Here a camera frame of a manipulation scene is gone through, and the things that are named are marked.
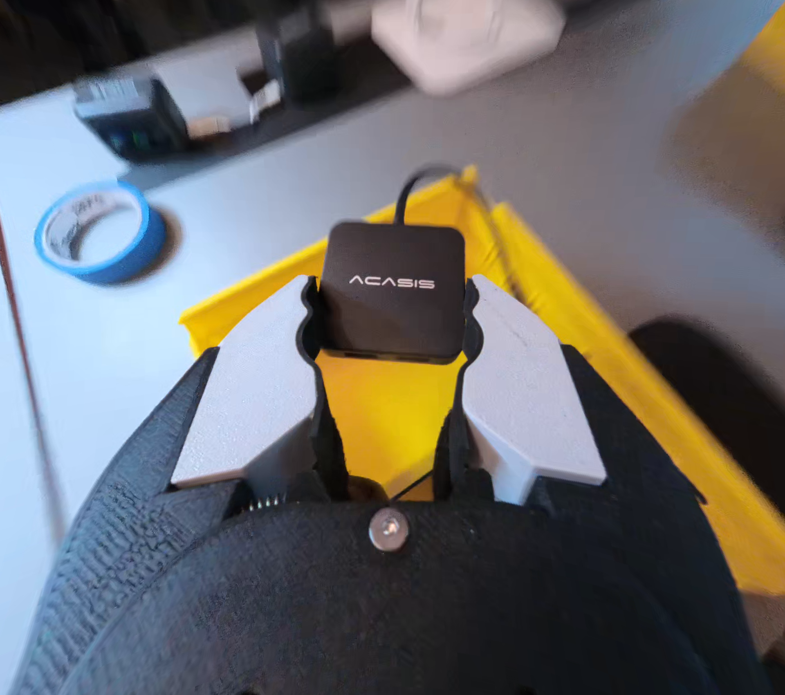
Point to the black device with green lights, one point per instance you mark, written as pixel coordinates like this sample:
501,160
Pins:
129,118

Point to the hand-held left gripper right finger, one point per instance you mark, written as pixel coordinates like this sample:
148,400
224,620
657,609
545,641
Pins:
527,394

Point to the white stand with poles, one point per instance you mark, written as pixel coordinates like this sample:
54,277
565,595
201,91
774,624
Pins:
466,39

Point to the black mesh armrest pad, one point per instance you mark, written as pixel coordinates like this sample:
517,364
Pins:
717,394

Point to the black square hdmi hub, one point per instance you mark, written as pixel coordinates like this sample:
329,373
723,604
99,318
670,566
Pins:
392,308

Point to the pale grey box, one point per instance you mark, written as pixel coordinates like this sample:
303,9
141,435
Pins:
202,94

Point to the black power adapter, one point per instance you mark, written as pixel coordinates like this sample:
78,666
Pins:
300,57

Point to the yellow plastic bin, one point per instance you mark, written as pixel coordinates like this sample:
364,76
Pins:
760,51
392,419

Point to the blue tape roll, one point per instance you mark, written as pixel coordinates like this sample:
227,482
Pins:
129,259

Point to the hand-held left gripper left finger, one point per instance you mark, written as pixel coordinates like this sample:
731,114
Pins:
257,388

